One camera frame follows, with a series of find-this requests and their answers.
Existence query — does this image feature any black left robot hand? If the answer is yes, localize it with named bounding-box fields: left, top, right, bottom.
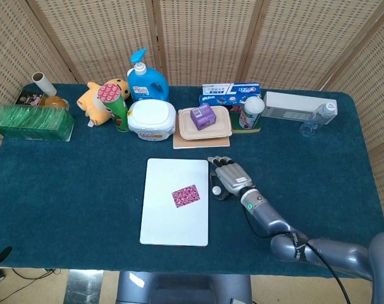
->
left=0, top=245, right=13, bottom=267

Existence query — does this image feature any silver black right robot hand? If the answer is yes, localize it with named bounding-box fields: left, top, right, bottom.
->
left=207, top=155, right=256, bottom=201

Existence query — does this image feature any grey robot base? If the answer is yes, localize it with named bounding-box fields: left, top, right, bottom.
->
left=115, top=270, right=253, bottom=304

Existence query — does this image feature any white rectangular board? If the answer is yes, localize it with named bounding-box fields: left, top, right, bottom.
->
left=139, top=158, right=209, bottom=247

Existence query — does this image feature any brown flat board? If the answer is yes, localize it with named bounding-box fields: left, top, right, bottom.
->
left=173, top=126, right=231, bottom=149

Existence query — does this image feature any yellow green sponge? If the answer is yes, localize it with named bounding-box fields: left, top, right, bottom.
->
left=232, top=113, right=263, bottom=134

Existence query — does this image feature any beige lidded food container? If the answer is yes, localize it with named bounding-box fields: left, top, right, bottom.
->
left=178, top=106, right=233, bottom=141

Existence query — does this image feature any white lidded printed can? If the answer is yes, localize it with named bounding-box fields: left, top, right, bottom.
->
left=238, top=96, right=264, bottom=130

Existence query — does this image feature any small purple carton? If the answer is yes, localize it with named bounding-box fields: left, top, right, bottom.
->
left=190, top=104, right=218, bottom=130

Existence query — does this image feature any blue white toothpaste box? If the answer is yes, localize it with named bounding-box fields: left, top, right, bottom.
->
left=201, top=82, right=262, bottom=98

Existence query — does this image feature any white power strip box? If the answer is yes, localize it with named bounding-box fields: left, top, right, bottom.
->
left=261, top=91, right=338, bottom=122

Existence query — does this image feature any white wet wipes tub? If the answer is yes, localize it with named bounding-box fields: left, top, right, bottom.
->
left=127, top=100, right=177, bottom=143

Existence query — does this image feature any clear plastic water bottle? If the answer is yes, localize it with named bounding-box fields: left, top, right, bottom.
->
left=299, top=101, right=337, bottom=137

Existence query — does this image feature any dark blue table cloth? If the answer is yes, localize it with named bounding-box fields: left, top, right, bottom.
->
left=0, top=82, right=384, bottom=280

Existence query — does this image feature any blue detergent pump bottle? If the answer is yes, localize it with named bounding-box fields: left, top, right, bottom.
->
left=127, top=49, right=170, bottom=104

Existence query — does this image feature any green transparent box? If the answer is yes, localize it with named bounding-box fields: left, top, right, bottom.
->
left=0, top=104, right=76, bottom=143

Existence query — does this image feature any bamboo folding screen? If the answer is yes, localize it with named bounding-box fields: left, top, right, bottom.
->
left=0, top=0, right=384, bottom=254

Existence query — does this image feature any green chips can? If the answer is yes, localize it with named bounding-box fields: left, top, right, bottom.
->
left=97, top=84, right=130, bottom=133

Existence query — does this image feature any black printed box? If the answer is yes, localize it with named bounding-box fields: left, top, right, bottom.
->
left=15, top=89, right=49, bottom=106

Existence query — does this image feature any yellow plush toy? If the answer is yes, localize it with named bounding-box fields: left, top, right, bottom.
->
left=77, top=78, right=130, bottom=127

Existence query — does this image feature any brown tape roll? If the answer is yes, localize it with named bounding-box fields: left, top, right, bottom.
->
left=39, top=94, right=69, bottom=110

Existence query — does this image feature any cardboard tube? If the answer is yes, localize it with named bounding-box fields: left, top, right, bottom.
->
left=32, top=72, right=58, bottom=97

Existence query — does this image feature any black floor cable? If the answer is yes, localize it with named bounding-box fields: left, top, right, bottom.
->
left=11, top=268, right=68, bottom=281

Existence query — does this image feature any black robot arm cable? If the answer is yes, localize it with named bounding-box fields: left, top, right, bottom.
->
left=242, top=205, right=351, bottom=304

